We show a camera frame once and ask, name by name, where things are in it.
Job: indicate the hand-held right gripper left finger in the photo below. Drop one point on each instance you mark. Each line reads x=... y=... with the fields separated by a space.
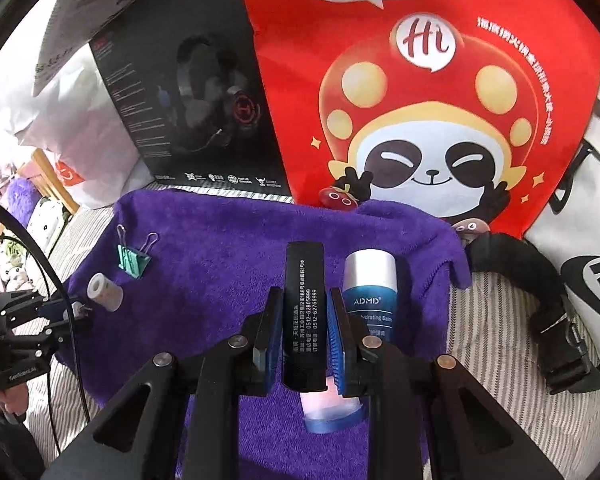
x=275 y=330

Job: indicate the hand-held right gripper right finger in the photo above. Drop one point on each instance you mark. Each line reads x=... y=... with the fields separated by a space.
x=337 y=340

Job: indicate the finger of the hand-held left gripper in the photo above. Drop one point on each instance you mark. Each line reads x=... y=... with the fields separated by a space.
x=30 y=305
x=45 y=335

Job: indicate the long black box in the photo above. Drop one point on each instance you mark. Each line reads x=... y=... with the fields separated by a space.
x=302 y=310

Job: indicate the white and blue balm bottle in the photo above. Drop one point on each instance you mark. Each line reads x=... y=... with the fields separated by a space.
x=370 y=300

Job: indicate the pink and blue round container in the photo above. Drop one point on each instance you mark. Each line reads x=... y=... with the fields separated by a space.
x=330 y=410

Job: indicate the white tape roll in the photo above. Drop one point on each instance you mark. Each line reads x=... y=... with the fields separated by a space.
x=107 y=294

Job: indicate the green binder clip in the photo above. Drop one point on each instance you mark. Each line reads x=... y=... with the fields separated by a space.
x=132 y=260

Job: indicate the person's left hand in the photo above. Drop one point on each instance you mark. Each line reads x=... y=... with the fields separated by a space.
x=15 y=402

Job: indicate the patterned clothes pile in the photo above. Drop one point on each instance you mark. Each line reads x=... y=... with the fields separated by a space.
x=45 y=220

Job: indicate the purple towel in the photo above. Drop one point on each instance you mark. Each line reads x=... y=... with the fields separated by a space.
x=205 y=260

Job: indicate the purple fuzzy cloth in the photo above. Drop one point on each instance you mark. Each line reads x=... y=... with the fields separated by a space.
x=17 y=200

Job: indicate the white plastic shopping bag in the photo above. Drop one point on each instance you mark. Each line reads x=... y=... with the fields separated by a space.
x=80 y=125

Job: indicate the white waist bag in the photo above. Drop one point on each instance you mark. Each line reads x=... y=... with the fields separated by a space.
x=555 y=250

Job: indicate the black headphone box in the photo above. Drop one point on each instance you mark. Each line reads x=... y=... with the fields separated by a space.
x=190 y=85

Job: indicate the red paper bag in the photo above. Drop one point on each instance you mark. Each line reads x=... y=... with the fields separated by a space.
x=430 y=85

